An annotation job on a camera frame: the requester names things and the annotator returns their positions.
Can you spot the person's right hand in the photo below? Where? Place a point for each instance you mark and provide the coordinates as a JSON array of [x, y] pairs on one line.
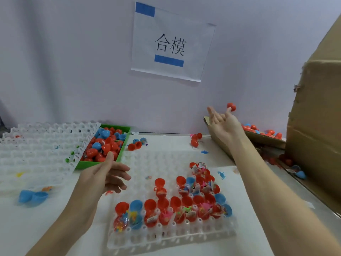
[[226, 128]]

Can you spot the person's left hand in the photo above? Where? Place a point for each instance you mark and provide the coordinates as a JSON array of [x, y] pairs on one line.
[[98, 184]]

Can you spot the cardboard box of capsules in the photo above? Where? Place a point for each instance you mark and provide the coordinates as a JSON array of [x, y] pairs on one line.
[[255, 138]]

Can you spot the pile of finished eggs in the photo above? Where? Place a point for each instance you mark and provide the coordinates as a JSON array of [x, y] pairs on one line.
[[264, 130]]

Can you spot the small capsule cluster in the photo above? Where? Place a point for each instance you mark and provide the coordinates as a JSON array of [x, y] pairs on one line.
[[137, 143]]

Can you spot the clear plastic egg tray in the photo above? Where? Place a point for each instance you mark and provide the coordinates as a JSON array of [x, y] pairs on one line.
[[160, 162], [40, 152]]

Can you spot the blue egg shell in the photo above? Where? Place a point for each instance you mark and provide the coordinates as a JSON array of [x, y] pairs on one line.
[[33, 197]]

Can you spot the person's right forearm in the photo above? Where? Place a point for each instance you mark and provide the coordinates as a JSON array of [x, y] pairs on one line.
[[282, 202]]

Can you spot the small blue toy piece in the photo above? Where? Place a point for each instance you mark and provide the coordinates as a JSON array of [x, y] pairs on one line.
[[221, 175]]

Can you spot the small orange toy piece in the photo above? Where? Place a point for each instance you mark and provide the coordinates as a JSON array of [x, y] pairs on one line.
[[47, 188]]

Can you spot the green plastic tray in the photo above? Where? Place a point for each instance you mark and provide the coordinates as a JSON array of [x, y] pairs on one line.
[[127, 128]]

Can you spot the tall brown cardboard box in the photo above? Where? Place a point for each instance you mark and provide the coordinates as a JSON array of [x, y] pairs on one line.
[[314, 114]]

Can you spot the white paper sign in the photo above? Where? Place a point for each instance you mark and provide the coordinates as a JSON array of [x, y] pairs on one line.
[[197, 34]]

